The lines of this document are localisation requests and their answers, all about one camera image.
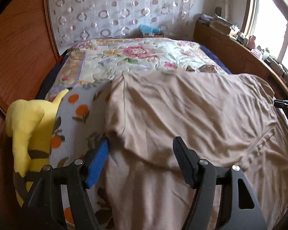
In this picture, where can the floral quilt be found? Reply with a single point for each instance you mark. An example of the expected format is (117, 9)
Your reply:
(134, 57)

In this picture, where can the wrapped white pipe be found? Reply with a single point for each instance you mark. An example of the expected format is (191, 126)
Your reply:
(226, 0)

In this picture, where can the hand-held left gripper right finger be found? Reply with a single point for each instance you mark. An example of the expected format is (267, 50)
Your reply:
(184, 165)

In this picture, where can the wooden wardrobe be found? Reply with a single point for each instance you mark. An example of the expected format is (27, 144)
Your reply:
(21, 48)

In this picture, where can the yellow plush toy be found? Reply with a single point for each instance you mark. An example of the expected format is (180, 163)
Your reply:
(26, 124)

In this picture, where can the pink bottle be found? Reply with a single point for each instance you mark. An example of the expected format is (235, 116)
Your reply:
(251, 42)

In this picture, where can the wooden cabinet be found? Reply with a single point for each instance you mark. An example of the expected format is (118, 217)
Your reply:
(230, 50)

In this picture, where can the window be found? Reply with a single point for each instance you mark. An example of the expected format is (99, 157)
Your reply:
(271, 28)

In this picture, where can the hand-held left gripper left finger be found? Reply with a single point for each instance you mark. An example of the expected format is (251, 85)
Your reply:
(97, 165)

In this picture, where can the orange fruit print blanket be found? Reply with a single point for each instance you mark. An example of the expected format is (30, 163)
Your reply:
(74, 124)

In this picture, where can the beige printed t-shirt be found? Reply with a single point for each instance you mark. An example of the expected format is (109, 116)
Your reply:
(182, 115)

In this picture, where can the box with blue cloth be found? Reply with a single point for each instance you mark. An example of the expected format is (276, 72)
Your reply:
(148, 30)

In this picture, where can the circle patterned curtain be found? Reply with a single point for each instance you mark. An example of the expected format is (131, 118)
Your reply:
(124, 12)

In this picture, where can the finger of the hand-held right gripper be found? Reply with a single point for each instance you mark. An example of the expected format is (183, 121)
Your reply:
(285, 104)

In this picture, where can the pink tissue pack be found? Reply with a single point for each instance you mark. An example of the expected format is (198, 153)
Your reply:
(256, 52)

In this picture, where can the green cap bottle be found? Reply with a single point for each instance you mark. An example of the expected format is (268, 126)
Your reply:
(266, 54)

